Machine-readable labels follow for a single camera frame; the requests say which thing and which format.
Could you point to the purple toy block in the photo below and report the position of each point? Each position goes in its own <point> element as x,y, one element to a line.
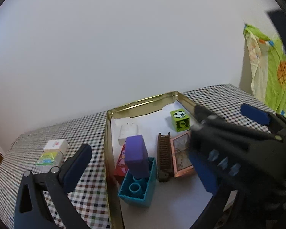
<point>137,156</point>

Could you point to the gold tin box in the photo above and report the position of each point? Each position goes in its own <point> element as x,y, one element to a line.
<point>108,152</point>

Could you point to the dark blue blurred object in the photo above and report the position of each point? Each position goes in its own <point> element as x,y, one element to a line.
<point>277,26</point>

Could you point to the brown ladder toy piece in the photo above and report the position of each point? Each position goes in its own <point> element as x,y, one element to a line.
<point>164,157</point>

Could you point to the green printed cloth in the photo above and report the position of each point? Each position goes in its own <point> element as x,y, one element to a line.
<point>269,76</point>

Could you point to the white box with cork side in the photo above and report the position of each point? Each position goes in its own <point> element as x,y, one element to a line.
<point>56,145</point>

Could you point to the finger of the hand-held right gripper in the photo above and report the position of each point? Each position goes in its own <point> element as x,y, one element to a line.
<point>219,124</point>
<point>255,115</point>

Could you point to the eraser with green label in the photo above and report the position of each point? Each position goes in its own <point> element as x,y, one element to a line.
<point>47,160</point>

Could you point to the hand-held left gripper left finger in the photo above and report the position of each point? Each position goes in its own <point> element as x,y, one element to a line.
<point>77,169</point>

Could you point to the white paper lining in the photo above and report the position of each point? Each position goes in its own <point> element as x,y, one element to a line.
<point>176,198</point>

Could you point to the blue toy block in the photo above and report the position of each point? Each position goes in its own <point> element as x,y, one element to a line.
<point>149,188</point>

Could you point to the green toy block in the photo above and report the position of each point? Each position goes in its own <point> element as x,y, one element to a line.
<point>180,121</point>

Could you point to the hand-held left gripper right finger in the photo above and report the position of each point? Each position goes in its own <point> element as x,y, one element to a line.
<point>205,176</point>

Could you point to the checkered tablecloth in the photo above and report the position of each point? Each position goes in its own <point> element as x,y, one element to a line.
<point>90,133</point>

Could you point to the red toy block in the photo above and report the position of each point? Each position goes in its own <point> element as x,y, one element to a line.
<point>120,165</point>

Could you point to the pink window toy piece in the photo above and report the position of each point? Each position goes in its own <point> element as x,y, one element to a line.
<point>182,158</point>

